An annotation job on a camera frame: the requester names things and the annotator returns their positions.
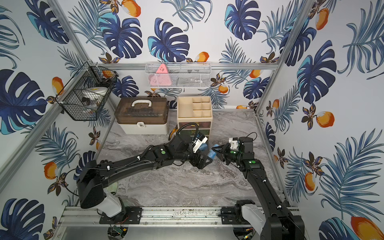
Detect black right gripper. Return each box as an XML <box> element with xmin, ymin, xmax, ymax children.
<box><xmin>212</xmin><ymin>142</ymin><xmax>243</xmax><ymax>164</ymax></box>

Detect blue roll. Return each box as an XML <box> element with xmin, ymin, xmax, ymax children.
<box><xmin>208</xmin><ymin>144</ymin><xmax>219</xmax><ymax>160</ymax></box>
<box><xmin>199</xmin><ymin>143</ymin><xmax>208</xmax><ymax>151</ymax></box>

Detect blue roll top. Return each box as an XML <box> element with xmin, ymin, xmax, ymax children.
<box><xmin>208</xmin><ymin>144</ymin><xmax>219</xmax><ymax>160</ymax></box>

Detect beige drawer organizer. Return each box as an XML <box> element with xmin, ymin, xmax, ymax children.
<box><xmin>177</xmin><ymin>96</ymin><xmax>213</xmax><ymax>138</ymax></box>

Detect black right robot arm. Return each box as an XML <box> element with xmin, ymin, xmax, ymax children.
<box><xmin>212</xmin><ymin>137</ymin><xmax>306</xmax><ymax>240</ymax></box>

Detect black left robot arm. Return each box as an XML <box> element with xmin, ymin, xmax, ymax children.
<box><xmin>77</xmin><ymin>135</ymin><xmax>213</xmax><ymax>224</ymax></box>

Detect yellow black pliers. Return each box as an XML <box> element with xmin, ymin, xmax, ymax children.
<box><xmin>168</xmin><ymin>127</ymin><xmax>178</xmax><ymax>141</ymax></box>

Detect brown lidded storage box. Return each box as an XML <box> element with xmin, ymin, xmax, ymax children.
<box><xmin>115</xmin><ymin>97</ymin><xmax>170</xmax><ymax>135</ymax></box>

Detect pink triangle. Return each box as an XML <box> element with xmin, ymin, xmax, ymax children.
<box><xmin>149</xmin><ymin>64</ymin><xmax>172</xmax><ymax>88</ymax></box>

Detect green work glove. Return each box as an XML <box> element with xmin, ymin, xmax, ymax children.
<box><xmin>106</xmin><ymin>182</ymin><xmax>118</xmax><ymax>196</ymax></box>

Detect white tape roll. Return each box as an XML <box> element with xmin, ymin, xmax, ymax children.
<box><xmin>81</xmin><ymin>87</ymin><xmax>108</xmax><ymax>99</ymax></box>

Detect clear wall tray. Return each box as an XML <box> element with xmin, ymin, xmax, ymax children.
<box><xmin>145</xmin><ymin>62</ymin><xmax>212</xmax><ymax>89</ymax></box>

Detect black wire basket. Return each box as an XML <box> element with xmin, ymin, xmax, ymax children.
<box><xmin>55</xmin><ymin>62</ymin><xmax>119</xmax><ymax>121</ymax></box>

